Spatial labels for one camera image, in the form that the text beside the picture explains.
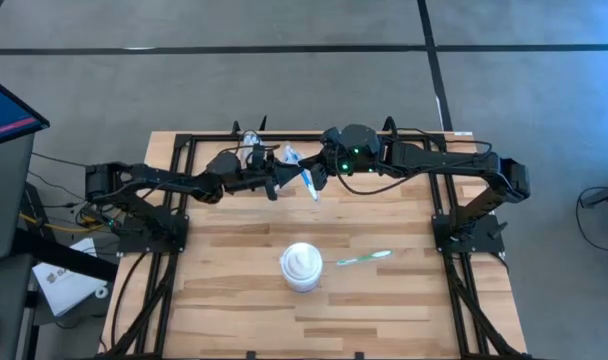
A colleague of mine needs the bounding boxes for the white Lysol wipes canister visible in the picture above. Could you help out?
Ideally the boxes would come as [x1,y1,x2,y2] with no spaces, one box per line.
[279,241,325,294]

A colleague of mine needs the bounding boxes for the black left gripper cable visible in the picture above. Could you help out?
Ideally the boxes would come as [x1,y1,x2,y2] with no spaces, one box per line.
[218,129,281,157]

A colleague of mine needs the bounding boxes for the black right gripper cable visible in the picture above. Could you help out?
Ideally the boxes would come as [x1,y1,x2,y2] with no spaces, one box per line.
[333,158,410,197]

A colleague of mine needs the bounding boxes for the yellow cable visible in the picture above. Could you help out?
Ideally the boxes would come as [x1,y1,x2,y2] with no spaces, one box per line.
[17,212,108,234]

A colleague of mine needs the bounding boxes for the black desk beam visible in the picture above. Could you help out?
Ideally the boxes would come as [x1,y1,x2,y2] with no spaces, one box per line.
[11,227,119,282]

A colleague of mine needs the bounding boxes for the clear acrylic organizer box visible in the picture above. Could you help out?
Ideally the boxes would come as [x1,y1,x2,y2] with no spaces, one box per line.
[230,134,287,194]

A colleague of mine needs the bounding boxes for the black floor cable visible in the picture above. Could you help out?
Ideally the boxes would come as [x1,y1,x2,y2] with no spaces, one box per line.
[575,185,608,255]

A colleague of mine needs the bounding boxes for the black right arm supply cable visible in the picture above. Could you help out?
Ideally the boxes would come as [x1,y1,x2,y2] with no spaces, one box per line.
[395,126,494,157]

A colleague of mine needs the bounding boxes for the grey monitor cart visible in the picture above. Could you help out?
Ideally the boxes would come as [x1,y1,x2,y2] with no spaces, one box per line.
[0,130,36,262]

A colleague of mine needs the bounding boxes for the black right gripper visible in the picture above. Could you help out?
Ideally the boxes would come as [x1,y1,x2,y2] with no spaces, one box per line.
[298,127,346,191]

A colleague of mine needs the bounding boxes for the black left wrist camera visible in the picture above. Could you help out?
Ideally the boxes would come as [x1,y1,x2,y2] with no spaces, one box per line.
[250,143,267,172]

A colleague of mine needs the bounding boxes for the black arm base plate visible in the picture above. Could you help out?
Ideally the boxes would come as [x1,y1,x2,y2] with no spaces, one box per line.
[115,213,191,255]
[430,213,507,255]

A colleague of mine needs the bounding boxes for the black aluminium table frame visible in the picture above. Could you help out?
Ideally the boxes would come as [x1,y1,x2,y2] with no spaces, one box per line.
[99,130,533,360]

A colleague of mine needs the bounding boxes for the monitor with blue screen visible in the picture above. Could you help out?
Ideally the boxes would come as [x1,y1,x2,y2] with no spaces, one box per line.
[0,72,51,150]

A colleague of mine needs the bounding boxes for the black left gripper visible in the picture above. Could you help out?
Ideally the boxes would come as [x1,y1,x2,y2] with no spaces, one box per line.
[232,163,305,202]

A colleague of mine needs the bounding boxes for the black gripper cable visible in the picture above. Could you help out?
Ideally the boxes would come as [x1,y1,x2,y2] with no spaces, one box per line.
[218,129,281,157]
[333,158,410,197]

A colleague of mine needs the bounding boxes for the grey stand foot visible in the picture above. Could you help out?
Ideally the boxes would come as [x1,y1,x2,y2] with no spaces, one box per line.
[580,178,608,210]

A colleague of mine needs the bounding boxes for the white paper booklet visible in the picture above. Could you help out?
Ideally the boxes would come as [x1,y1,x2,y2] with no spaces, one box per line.
[31,236,110,318]

